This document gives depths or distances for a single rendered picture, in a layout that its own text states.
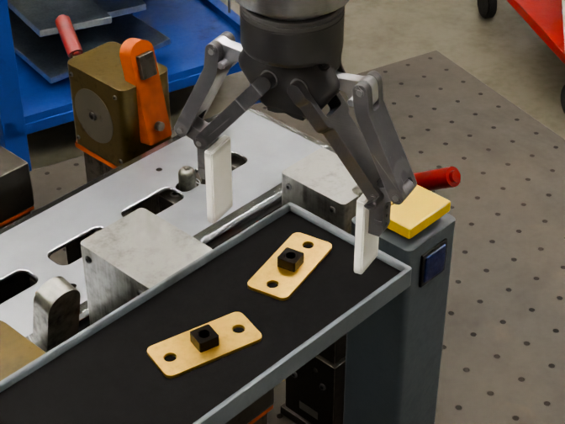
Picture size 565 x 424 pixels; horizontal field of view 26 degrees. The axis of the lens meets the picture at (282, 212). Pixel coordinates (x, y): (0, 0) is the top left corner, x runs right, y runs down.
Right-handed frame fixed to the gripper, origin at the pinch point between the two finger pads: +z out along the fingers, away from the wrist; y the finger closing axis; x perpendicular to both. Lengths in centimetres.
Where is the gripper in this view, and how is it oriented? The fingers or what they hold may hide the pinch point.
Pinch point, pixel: (291, 227)
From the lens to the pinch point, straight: 99.1
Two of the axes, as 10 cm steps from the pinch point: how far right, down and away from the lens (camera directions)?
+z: 0.0, 8.1, 5.8
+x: -5.0, 5.1, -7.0
